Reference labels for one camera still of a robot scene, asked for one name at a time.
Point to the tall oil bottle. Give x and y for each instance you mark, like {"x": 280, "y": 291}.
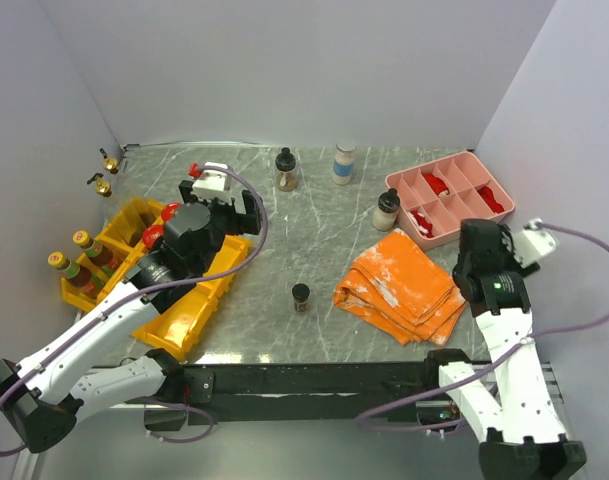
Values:
{"x": 117, "y": 176}
{"x": 118, "y": 210}

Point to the blue-label clear jar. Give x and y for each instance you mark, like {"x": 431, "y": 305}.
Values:
{"x": 344, "y": 162}

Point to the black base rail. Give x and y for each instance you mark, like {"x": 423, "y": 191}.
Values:
{"x": 272, "y": 392}

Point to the black-lid jar white powder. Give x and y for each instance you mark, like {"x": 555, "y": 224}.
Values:
{"x": 386, "y": 211}

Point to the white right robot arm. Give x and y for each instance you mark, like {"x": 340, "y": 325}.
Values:
{"x": 519, "y": 431}

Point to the green-label sauce bottle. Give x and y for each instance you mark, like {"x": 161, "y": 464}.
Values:
{"x": 98, "y": 254}
{"x": 76, "y": 274}

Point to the orange tie-dye cloth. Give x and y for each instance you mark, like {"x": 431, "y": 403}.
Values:
{"x": 394, "y": 286}

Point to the black-cap spice shaker front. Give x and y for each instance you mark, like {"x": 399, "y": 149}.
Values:
{"x": 300, "y": 294}

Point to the pink compartment tray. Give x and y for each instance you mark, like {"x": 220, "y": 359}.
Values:
{"x": 464, "y": 174}

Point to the red sock in tray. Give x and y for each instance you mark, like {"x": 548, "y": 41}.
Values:
{"x": 422, "y": 224}

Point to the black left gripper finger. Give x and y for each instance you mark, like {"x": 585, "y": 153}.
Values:
{"x": 186, "y": 191}
{"x": 251, "y": 219}

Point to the red sock right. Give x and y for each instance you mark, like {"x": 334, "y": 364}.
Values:
{"x": 488, "y": 196}

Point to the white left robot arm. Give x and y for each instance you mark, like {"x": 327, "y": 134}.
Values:
{"x": 46, "y": 394}

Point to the red-lid sauce jar back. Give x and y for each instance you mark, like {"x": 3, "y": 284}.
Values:
{"x": 169, "y": 211}

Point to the red-lid sauce jar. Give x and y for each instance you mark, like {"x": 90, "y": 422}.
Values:
{"x": 169, "y": 211}
{"x": 151, "y": 235}

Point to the red sock middle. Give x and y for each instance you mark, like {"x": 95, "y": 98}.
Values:
{"x": 436, "y": 184}

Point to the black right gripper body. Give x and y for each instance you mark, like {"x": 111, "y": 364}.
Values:
{"x": 507, "y": 259}

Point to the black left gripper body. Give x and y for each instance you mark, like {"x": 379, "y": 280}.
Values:
{"x": 225, "y": 220}

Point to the black-lid jar brown powder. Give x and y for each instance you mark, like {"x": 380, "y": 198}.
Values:
{"x": 285, "y": 165}

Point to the yellow compartment bin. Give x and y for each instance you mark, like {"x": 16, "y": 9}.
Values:
{"x": 179, "y": 328}

